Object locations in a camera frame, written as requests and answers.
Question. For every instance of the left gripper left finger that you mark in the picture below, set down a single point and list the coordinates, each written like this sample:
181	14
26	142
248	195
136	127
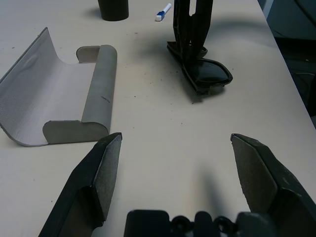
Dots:
84	187

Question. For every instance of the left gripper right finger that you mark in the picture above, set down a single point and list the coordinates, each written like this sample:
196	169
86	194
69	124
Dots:
271	182

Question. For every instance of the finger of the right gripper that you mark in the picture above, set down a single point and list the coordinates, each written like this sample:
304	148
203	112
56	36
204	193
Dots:
181	24
202	24

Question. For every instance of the black sunglasses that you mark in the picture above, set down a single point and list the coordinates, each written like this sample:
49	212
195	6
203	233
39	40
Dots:
209	71

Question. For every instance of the grey glasses case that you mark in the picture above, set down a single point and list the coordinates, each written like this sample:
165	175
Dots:
61	86

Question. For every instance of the white whiteboard marker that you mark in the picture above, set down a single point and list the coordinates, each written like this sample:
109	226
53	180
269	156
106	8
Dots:
163	12

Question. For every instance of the black cup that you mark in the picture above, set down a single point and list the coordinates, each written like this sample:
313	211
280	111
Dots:
113	10

